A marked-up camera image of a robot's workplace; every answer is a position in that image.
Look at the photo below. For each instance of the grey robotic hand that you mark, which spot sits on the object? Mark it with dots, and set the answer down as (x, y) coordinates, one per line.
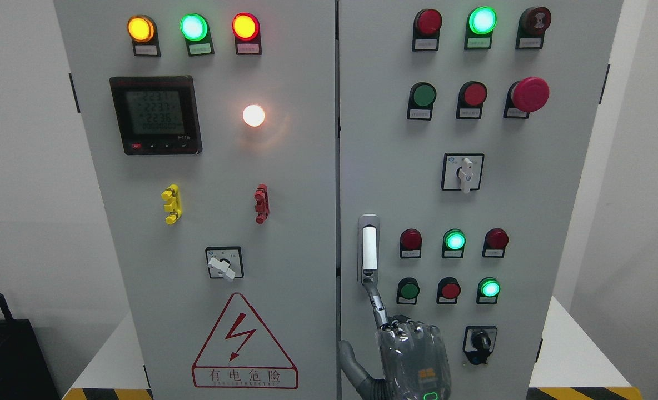
(413, 358)

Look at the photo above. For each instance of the silver cabinet door handle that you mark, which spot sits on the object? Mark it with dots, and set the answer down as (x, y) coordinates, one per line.
(368, 248)

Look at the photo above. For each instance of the grey right cabinet door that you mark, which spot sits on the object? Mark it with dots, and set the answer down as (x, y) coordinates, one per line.
(392, 167)

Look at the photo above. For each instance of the grey cabinet door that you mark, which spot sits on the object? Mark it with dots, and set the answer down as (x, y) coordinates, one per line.
(289, 261)
(392, 167)

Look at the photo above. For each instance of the grey left cabinet door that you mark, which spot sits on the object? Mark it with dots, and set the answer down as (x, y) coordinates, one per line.
(289, 261)

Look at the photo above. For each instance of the green lit push button lower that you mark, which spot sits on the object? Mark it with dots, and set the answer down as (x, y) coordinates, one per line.
(488, 290)

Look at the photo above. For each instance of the red indicator lamp middle left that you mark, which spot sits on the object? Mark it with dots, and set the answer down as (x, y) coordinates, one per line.
(410, 244)

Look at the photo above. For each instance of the green indicator lamp middle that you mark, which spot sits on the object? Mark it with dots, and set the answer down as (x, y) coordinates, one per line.
(453, 244)

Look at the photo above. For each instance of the green indicator lamp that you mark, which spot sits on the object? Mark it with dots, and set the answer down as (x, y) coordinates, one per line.
(196, 32)
(453, 244)
(479, 26)

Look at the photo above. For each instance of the red indicator lamp middle right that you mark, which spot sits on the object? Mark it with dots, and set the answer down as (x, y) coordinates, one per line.
(495, 243)

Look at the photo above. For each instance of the white platform with hazard stripes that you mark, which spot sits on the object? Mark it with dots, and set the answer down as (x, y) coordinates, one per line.
(570, 366)

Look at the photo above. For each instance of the red electric hazard warning sticker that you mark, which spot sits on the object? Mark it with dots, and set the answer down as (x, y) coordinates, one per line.
(242, 353)

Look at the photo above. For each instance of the red terminal connector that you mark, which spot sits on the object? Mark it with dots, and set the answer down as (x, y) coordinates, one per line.
(262, 203)

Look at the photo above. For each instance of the green push button upper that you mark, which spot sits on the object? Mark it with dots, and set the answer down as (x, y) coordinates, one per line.
(420, 101)

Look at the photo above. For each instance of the red push button upper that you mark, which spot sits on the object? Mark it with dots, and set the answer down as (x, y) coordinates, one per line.
(471, 98)

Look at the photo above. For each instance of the yellow terminal connector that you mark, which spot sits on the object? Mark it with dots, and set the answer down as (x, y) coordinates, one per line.
(172, 204)

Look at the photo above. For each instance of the red emergency stop button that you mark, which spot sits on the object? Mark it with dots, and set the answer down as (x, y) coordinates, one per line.
(525, 96)

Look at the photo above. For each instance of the white glowing indicator lamp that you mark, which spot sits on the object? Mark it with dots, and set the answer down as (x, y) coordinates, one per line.
(254, 115)

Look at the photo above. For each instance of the red indicator lamp top right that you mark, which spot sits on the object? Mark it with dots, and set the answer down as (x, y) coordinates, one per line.
(426, 30)

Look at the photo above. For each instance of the green indicator lamp top right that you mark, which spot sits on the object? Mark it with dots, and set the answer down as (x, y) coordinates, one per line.
(479, 26)

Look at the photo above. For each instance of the black digital power meter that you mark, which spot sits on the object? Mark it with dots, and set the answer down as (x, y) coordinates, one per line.
(157, 115)

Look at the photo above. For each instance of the dark red buzzer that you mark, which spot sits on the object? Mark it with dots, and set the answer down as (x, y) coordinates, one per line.
(532, 26)

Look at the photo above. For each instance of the red lit indicator lamp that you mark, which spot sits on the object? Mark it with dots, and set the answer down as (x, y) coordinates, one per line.
(247, 34)

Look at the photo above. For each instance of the green indicator lamp top left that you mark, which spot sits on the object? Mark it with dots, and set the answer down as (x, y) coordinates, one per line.
(196, 32)

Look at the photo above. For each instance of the black cabinet at left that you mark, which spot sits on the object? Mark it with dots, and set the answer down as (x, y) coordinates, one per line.
(23, 370)

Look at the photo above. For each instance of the amber indicator lamp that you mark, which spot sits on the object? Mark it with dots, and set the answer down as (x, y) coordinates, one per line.
(144, 36)

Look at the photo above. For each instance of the black key switch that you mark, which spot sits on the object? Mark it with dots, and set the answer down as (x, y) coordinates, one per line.
(479, 342)

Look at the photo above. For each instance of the white selector switch upper right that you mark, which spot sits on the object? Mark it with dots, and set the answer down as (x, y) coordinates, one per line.
(462, 172)

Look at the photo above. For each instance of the white selector switch left door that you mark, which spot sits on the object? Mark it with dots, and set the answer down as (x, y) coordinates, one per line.
(224, 262)

